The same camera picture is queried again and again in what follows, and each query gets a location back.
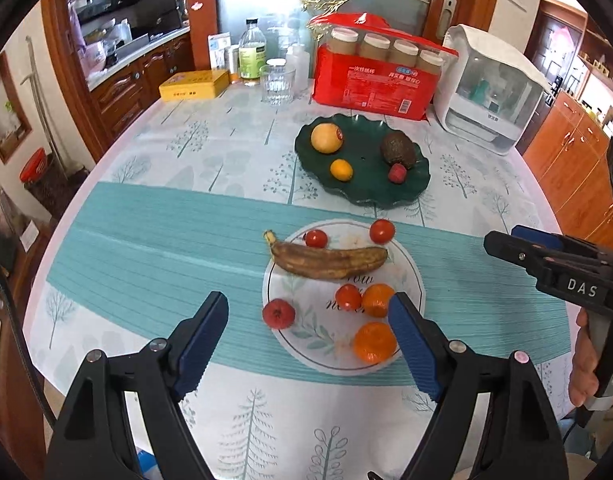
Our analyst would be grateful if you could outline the red fruit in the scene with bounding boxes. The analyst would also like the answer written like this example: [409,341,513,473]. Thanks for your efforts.
[262,299,296,330]
[388,162,407,184]

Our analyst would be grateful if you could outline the dark brown avocado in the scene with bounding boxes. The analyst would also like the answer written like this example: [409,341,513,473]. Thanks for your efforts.
[380,131,417,169]

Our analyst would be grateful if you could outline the small yellow-orange citrus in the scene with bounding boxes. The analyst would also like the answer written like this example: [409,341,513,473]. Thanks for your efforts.
[329,158,354,182]

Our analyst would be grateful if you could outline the large yellow apple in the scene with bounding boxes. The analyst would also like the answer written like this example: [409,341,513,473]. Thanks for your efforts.
[310,122,345,154]

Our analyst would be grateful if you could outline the person's right hand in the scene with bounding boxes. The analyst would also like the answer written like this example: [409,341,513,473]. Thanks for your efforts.
[569,309,599,408]

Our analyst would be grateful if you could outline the cherry tomato plate edge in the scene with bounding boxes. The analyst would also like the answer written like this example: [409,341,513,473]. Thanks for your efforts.
[369,219,395,245]

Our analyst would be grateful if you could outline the white countertop dish cabinet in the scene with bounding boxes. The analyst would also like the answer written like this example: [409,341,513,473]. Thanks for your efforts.
[433,24,551,155]

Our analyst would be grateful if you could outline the orange tangerine back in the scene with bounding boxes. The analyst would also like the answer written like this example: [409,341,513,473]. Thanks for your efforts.
[361,284,395,318]

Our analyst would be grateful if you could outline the orange tangerine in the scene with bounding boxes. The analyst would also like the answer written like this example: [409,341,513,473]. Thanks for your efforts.
[361,284,395,318]
[352,322,398,364]

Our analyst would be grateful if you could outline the orange tangerine front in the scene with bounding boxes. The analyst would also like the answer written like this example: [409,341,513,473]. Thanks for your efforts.
[352,322,398,364]

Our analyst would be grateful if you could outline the dark green scalloped plate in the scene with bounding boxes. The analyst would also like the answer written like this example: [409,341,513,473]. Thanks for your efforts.
[294,114,430,209]

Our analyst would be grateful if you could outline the cherry tomato plate middle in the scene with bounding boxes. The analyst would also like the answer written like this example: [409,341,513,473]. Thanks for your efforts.
[335,283,362,312]

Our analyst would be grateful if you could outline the white printed round plate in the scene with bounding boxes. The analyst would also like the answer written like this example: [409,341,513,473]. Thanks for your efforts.
[262,240,426,377]

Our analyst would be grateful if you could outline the cherry tomato near banana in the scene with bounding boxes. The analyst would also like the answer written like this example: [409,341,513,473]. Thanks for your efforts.
[303,229,328,248]

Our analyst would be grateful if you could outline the brown overripe banana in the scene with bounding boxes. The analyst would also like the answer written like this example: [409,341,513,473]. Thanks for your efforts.
[263,230,388,281]

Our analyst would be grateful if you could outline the red paper cup package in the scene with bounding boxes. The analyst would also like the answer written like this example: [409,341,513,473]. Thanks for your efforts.
[308,13,459,120]

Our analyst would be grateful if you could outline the red lid bin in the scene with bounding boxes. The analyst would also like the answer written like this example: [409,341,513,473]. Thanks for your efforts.
[19,148,48,184]

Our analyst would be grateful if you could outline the white plastic bottle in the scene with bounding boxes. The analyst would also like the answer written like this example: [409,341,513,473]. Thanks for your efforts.
[286,44,310,94]

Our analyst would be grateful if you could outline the clear drinking glass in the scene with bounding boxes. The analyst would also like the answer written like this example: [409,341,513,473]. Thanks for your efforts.
[260,58,296,106]

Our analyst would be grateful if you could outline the clear bottle green label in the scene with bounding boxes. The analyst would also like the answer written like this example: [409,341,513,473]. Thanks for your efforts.
[238,18,266,87]

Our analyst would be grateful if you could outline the small metal can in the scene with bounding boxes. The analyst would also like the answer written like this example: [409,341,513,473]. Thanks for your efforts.
[225,44,240,84]

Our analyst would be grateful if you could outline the yellow flat box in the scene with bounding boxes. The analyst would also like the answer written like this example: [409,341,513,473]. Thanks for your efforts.
[159,70,230,102]

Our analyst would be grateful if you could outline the white blue carton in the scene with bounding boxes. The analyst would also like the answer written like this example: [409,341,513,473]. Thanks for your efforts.
[208,32,232,70]

